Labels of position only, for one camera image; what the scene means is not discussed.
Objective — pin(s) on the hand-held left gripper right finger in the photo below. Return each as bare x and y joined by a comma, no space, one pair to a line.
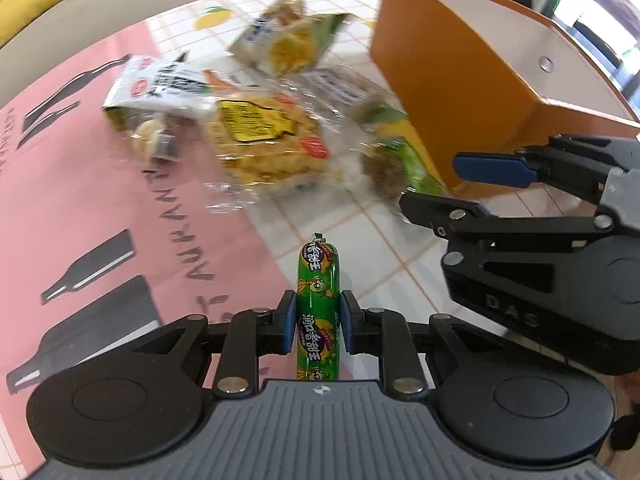
348,321

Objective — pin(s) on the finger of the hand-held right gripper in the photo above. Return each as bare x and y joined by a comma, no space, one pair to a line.
430,209
492,170

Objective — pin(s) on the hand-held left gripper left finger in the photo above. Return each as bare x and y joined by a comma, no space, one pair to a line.
287,321

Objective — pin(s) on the green sausage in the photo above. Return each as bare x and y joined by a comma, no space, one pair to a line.
317,305

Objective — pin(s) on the green snack packet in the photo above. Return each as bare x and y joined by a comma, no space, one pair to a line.
400,160

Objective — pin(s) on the orange cardboard box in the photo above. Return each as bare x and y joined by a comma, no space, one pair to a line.
450,85

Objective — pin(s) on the yellow label crispy snack packet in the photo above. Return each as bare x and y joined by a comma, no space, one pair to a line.
265,155

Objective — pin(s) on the yellow white cracker bag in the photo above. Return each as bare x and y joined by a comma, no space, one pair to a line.
285,40

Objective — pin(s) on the lemon print checked tablecloth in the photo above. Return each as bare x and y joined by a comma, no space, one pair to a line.
360,230

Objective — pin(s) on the clear packet with white label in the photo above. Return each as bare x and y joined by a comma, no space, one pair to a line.
340,87

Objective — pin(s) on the white black snack packet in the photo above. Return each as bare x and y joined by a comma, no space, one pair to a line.
160,85

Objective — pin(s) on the beige sofa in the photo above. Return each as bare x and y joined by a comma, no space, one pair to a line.
100,2

